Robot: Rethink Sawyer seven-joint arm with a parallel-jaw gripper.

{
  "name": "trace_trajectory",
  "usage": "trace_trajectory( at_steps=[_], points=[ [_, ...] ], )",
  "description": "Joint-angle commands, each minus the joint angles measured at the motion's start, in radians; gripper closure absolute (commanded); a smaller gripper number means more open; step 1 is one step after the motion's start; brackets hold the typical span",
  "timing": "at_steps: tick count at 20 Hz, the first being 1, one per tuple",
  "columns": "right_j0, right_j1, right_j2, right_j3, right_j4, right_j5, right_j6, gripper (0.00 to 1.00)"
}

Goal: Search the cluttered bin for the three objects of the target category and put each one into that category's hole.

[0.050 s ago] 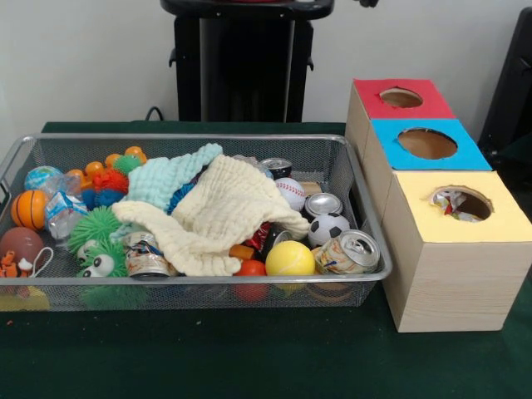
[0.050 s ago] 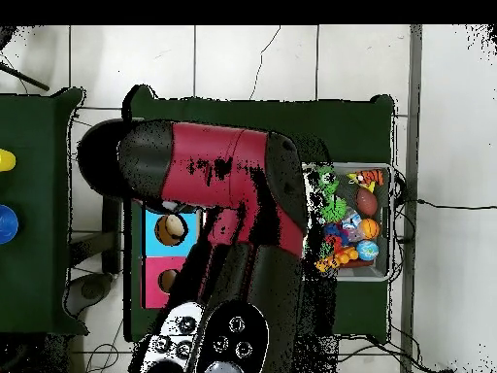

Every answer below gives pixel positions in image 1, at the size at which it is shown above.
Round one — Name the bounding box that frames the cream knitted cloth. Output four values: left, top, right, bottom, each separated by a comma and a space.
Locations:
111, 154, 311, 278

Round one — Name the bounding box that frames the colourful polka-dot cloth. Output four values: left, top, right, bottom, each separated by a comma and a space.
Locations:
431, 190, 479, 224

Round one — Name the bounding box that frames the crushed clear plastic bottle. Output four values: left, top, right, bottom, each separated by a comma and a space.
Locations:
41, 174, 89, 240

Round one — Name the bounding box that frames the shallow mesh bin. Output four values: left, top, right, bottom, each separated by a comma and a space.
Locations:
0, 132, 393, 311

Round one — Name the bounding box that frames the wooden box with three holes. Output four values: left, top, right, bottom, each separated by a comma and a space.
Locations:
343, 77, 532, 333

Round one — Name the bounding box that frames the white baseball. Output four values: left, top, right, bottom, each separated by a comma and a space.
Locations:
274, 177, 308, 212

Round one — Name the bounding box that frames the silver drink can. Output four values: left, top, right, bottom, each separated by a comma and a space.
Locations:
305, 193, 344, 218

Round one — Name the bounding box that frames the yellow tennis ball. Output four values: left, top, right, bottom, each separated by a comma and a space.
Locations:
264, 239, 316, 277

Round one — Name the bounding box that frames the black and white soccer ball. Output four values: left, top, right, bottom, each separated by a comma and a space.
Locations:
307, 212, 351, 249

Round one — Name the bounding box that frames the small red ball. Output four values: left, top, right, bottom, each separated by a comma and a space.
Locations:
234, 259, 268, 278

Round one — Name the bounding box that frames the printed drink can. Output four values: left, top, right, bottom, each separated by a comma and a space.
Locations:
314, 229, 382, 275

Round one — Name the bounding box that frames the light blue knitted cloth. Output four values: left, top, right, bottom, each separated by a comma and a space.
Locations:
110, 143, 224, 242

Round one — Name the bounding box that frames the dark green tablecloth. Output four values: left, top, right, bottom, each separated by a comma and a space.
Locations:
496, 132, 532, 196
0, 120, 532, 399

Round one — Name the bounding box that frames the blue green globe ball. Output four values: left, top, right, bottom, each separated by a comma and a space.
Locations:
23, 165, 63, 191

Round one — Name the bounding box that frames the orange mini basketball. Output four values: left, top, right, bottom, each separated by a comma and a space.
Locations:
11, 190, 50, 231

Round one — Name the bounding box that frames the brown mini football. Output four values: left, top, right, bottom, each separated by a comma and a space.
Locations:
0, 226, 45, 271

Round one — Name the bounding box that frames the black upright panel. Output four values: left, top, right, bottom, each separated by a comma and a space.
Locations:
477, 6, 532, 157

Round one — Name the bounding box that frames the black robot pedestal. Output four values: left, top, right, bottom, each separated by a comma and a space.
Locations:
160, 0, 336, 122

